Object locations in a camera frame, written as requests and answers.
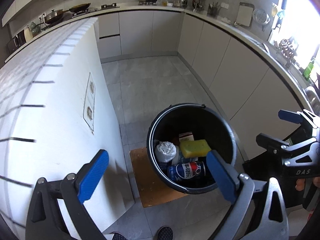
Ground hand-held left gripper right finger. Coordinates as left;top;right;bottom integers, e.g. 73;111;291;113
206;150;290;240

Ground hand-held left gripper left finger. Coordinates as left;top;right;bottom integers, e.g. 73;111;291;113
25;149;110;240

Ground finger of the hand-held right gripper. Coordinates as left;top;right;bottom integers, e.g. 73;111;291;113
256;133;320;161
278;109;320;141

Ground blue soda can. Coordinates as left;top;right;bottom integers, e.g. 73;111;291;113
167;160;207;182

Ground yellow-green sponge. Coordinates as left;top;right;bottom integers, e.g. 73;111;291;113
179;139;210;158

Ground red white carton box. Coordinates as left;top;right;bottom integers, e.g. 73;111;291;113
178;132;195;143

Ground white plastic bag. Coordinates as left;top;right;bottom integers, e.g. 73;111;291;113
154;141;177;164

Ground black bucket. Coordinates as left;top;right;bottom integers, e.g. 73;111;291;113
146;102;237;194

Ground person's right hand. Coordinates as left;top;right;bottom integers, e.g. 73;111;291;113
296;177;320;191

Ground steel sink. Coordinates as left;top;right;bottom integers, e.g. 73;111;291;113
304;86;320;110

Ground green bottle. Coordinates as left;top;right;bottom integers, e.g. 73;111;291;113
304;61;315;79

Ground wooden stool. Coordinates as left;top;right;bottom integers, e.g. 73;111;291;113
129;147;190;208

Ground socket panel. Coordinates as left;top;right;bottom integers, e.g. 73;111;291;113
82;72;97;134

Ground white checked table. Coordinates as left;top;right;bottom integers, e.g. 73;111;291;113
0;17;135;240

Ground kitchen window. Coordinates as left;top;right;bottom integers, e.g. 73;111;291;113
267;0;320;90

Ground white colander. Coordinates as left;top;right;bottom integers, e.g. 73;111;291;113
252;8;270;32

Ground hanging yellow blue cloths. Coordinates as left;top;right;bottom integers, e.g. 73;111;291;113
271;2;285;19

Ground white cutting board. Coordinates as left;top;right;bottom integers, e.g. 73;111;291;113
235;2;255;27

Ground black utensil holder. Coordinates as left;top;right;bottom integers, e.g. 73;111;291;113
207;2;220;17

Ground grey kitchen counter cabinets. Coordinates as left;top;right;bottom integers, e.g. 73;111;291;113
5;2;320;160

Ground black microwave oven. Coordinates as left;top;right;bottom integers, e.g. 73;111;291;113
6;30;27;54

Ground grey-green jar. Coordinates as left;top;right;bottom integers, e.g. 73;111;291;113
29;21;40;35

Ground lidded cooking pot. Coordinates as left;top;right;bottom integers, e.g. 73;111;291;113
43;9;70;24

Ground dark wok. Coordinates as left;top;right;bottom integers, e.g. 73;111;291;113
69;3;92;13

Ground black gas stove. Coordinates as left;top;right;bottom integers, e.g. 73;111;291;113
71;3;118;18

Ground wire fruit basket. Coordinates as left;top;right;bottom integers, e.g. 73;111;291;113
277;38;299;67

